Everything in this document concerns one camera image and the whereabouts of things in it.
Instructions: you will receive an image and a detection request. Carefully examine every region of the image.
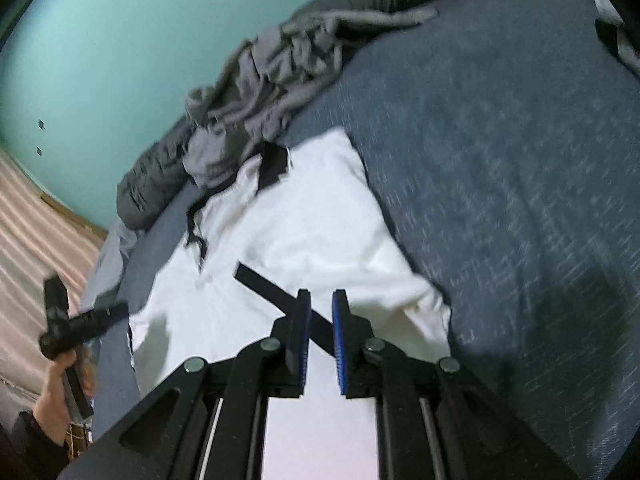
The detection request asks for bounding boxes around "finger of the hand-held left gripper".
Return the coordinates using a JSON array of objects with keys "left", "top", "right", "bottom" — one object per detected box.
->
[{"left": 70, "top": 302, "right": 128, "bottom": 336}]

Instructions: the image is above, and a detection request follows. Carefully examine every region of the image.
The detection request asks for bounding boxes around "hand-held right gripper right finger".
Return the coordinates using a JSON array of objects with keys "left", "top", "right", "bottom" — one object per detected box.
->
[{"left": 331, "top": 289, "right": 576, "bottom": 480}]

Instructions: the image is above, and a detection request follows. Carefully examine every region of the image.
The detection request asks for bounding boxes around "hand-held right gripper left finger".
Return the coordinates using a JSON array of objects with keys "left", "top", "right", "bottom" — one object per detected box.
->
[{"left": 57, "top": 289, "right": 313, "bottom": 480}]

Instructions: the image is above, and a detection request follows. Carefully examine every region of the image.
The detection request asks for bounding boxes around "white polo shirt black trim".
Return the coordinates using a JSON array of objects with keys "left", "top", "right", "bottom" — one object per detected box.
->
[{"left": 127, "top": 127, "right": 453, "bottom": 480}]

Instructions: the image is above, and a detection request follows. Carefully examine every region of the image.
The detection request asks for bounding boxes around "person's left forearm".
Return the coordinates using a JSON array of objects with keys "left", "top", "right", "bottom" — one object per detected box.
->
[{"left": 0, "top": 407, "right": 68, "bottom": 480}]

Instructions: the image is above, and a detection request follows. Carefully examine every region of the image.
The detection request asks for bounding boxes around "person's left hand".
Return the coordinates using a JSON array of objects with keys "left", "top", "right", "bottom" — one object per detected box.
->
[{"left": 32, "top": 347, "right": 98, "bottom": 446}]

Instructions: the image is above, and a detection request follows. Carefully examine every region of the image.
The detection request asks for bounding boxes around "light grey pillow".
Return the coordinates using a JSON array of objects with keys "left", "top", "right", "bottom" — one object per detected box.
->
[{"left": 80, "top": 220, "right": 146, "bottom": 311}]

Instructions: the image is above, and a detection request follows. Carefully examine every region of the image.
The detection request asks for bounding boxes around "pink curtain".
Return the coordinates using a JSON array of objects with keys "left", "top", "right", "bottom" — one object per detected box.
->
[{"left": 0, "top": 147, "right": 108, "bottom": 401}]

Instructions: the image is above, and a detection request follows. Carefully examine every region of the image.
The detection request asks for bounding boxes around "brown box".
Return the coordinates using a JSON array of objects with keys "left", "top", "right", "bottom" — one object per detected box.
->
[{"left": 65, "top": 422, "right": 93, "bottom": 461}]

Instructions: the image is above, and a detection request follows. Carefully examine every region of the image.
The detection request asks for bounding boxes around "dark grey duvet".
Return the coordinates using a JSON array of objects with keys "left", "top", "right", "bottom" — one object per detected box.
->
[{"left": 116, "top": 0, "right": 511, "bottom": 231}]

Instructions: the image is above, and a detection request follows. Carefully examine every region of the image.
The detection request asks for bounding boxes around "bed with blue sheet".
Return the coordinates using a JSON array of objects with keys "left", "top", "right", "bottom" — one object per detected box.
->
[{"left": 80, "top": 0, "right": 640, "bottom": 480}]

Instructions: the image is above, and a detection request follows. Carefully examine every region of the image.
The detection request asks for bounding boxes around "crumpled grey garment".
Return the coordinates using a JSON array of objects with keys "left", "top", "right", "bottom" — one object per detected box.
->
[{"left": 182, "top": 6, "right": 441, "bottom": 191}]

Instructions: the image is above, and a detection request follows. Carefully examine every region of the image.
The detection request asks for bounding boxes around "folded black garment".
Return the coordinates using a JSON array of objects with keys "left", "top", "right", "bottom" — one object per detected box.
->
[{"left": 594, "top": 17, "right": 623, "bottom": 56}]

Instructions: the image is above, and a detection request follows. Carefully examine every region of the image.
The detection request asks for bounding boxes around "folded grey garment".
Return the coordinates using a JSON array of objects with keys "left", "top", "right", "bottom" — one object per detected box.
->
[{"left": 617, "top": 25, "right": 640, "bottom": 78}]

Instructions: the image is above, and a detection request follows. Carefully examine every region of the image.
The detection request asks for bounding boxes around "wooden window frame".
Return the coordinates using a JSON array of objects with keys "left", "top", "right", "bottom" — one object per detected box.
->
[{"left": 37, "top": 187, "right": 108, "bottom": 241}]

